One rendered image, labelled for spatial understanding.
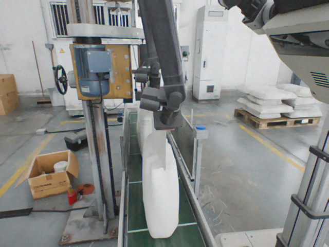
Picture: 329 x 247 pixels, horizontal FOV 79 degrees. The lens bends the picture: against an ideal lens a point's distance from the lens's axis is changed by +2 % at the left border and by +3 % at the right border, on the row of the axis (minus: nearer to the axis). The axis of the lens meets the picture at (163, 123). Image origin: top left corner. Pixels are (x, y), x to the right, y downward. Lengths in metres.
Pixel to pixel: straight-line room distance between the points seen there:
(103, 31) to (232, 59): 5.06
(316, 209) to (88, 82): 1.14
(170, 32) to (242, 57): 5.58
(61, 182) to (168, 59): 1.85
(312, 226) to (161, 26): 0.97
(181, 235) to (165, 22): 1.04
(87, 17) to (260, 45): 5.39
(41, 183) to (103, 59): 1.50
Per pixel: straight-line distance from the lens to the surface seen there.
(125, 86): 1.24
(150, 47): 0.96
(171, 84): 0.53
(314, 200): 1.04
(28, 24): 5.71
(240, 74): 6.06
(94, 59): 0.97
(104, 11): 4.07
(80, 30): 1.02
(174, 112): 0.59
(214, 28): 5.01
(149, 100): 0.59
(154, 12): 0.46
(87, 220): 1.88
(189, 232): 1.24
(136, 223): 1.28
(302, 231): 1.13
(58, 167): 2.38
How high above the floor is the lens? 1.32
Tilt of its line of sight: 21 degrees down
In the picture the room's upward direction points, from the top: straight up
